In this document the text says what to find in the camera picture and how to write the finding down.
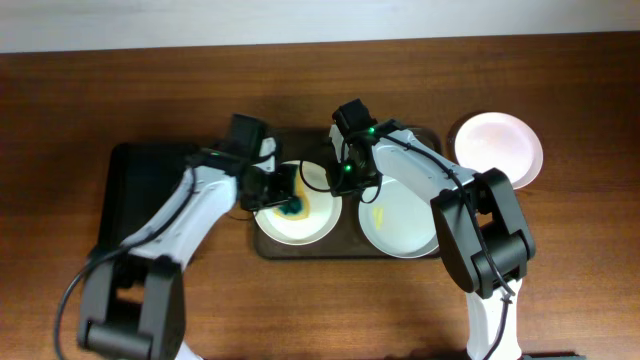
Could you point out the pale blue plate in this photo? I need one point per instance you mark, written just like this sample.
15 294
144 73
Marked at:
398 222

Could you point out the green and yellow sponge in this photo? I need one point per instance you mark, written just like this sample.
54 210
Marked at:
297 208

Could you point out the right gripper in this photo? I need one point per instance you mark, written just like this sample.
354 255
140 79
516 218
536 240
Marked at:
340 188

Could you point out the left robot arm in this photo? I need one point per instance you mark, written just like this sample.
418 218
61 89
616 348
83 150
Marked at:
133 301

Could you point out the brown serving tray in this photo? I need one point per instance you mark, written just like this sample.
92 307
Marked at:
345 241

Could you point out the white plate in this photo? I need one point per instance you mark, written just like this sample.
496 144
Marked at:
319 215
499 140

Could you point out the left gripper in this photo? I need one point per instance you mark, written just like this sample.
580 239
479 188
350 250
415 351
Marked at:
275 189

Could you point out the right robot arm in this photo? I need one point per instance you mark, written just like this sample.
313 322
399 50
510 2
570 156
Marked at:
483 238

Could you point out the black plastic tray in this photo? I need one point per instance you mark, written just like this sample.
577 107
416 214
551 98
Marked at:
141 178

